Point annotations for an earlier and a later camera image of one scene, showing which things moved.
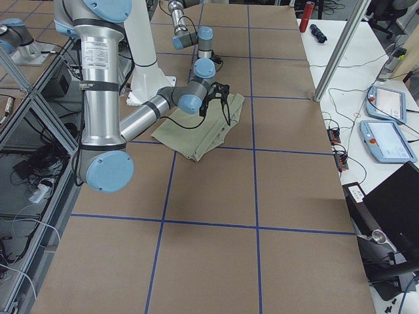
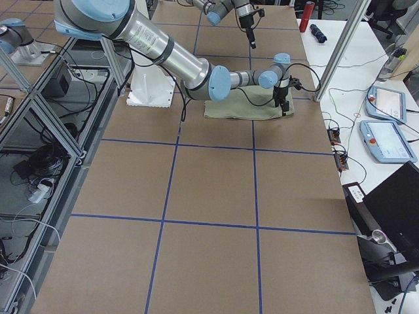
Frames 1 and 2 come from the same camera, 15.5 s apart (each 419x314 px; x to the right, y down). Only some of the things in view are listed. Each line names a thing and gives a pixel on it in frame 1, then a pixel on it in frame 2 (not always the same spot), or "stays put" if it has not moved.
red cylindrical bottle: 309,9 stays put
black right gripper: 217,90 → 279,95
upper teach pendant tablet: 387,103 stays put
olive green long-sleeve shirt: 194,135 → 247,102
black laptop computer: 395,205 stays put
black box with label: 358,209 stays put
